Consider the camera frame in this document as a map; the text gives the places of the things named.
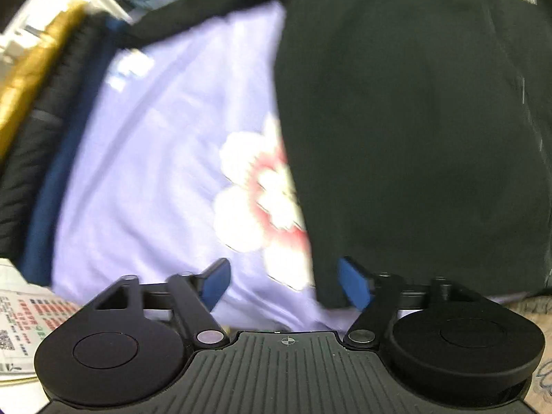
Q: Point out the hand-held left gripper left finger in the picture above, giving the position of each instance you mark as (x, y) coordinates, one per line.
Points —
(215, 285)

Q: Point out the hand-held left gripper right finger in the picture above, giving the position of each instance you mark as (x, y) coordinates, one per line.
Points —
(354, 285)

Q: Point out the black printed t-shirt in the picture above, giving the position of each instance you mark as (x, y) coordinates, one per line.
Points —
(409, 116)

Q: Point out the lavender shirt with flower print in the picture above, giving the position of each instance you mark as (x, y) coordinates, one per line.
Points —
(151, 164)

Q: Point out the dark blue cloth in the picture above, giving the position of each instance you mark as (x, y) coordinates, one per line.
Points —
(51, 207)

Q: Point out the grey pink striped blanket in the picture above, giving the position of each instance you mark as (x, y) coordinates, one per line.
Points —
(534, 315)

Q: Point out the printed paper sheet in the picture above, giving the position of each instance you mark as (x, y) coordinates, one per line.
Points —
(30, 323)

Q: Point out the black knitted garment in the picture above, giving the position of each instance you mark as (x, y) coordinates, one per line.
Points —
(30, 168)

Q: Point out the yellow cloth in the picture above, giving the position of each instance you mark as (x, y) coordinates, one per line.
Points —
(30, 82)

